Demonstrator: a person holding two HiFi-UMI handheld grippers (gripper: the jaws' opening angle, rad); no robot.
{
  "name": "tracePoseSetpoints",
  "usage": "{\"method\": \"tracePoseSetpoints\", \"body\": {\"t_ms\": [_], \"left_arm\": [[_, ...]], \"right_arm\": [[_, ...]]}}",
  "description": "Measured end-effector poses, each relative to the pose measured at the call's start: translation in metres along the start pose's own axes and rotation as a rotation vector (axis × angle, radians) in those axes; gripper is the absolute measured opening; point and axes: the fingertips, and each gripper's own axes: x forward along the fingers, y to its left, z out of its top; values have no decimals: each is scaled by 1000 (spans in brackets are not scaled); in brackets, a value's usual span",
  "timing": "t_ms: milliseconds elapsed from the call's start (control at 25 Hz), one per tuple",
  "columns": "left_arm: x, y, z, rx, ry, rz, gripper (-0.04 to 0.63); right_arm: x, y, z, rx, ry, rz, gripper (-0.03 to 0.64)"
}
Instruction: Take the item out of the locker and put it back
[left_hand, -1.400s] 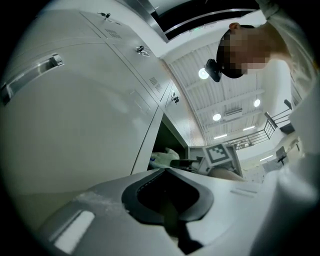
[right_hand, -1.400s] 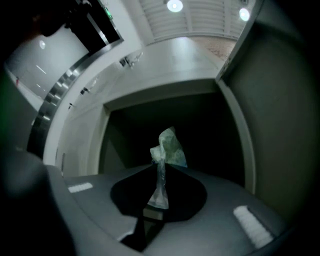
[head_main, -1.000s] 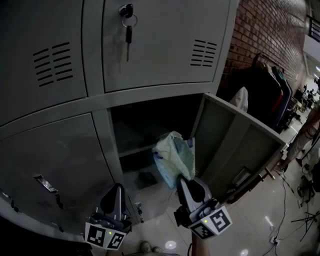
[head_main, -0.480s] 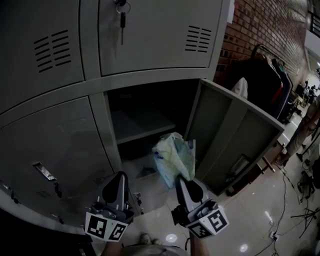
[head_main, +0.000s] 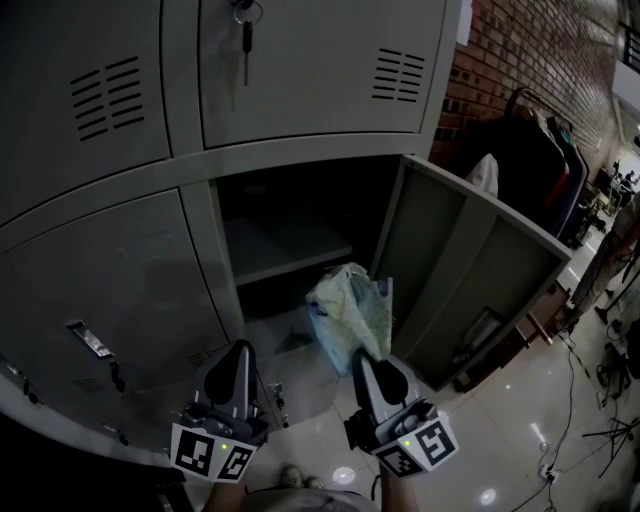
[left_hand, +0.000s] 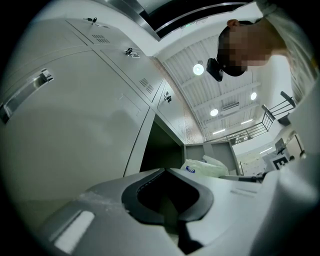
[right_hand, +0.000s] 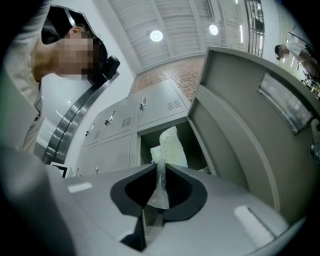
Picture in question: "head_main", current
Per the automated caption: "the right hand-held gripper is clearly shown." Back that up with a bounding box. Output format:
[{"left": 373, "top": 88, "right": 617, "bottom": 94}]
[{"left": 344, "top": 352, "right": 460, "bottom": 480}]

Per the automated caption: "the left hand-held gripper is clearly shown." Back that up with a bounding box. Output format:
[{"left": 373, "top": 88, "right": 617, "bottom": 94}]
[{"left": 169, "top": 341, "right": 271, "bottom": 484}]

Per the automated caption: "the white plastic bag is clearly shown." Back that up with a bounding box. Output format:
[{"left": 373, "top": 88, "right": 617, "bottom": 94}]
[{"left": 305, "top": 262, "right": 395, "bottom": 377}]

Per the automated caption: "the grey metal locker cabinet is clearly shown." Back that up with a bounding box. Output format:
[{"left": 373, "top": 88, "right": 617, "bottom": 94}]
[{"left": 0, "top": 0, "right": 461, "bottom": 466}]

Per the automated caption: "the person's left forearm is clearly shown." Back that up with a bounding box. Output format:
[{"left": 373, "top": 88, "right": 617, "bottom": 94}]
[{"left": 202, "top": 479, "right": 249, "bottom": 512}]

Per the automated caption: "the person's right forearm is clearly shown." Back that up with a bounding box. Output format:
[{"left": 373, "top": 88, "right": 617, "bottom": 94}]
[{"left": 377, "top": 462, "right": 419, "bottom": 512}]

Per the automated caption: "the grey locker door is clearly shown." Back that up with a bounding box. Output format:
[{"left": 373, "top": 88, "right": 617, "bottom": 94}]
[{"left": 369, "top": 153, "right": 574, "bottom": 394}]

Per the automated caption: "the metal door lock with key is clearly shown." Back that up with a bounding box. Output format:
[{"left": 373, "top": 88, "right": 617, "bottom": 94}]
[{"left": 267, "top": 380, "right": 291, "bottom": 429}]

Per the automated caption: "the black box with metal edge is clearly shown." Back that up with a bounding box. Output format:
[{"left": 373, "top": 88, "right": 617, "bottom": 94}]
[{"left": 154, "top": 467, "right": 196, "bottom": 512}]

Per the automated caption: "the white hanging garment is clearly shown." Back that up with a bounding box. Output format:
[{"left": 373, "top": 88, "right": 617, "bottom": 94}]
[{"left": 464, "top": 153, "right": 500, "bottom": 199}]

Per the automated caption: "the pile of black equipment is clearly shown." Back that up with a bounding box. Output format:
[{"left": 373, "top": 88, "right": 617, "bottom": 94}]
[{"left": 594, "top": 342, "right": 640, "bottom": 406}]

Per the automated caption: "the black tripod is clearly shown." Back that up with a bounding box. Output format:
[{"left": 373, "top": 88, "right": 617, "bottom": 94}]
[{"left": 582, "top": 417, "right": 640, "bottom": 479}]

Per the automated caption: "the row of dark hanging clothes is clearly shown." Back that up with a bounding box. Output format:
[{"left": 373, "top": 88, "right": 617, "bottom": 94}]
[{"left": 472, "top": 102, "right": 591, "bottom": 249}]

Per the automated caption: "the cluttered work table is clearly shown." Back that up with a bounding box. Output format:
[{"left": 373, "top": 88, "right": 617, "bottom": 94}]
[{"left": 584, "top": 169, "right": 640, "bottom": 221}]

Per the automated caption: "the black metal clothes rack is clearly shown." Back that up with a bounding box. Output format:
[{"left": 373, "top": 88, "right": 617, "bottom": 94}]
[{"left": 504, "top": 87, "right": 574, "bottom": 131}]

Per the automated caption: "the red and white poster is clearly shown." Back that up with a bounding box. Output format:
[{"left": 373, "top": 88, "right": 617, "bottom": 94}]
[{"left": 457, "top": 0, "right": 474, "bottom": 46}]

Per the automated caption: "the black metal railing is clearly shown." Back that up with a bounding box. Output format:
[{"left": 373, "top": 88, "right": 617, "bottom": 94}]
[{"left": 617, "top": 19, "right": 640, "bottom": 71}]

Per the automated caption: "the black floor cable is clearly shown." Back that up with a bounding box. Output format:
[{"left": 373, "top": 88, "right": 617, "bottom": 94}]
[{"left": 509, "top": 334, "right": 591, "bottom": 512}]

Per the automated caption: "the key on metal ring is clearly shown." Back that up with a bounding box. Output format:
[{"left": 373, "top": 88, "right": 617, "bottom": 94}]
[{"left": 230, "top": 0, "right": 264, "bottom": 87}]

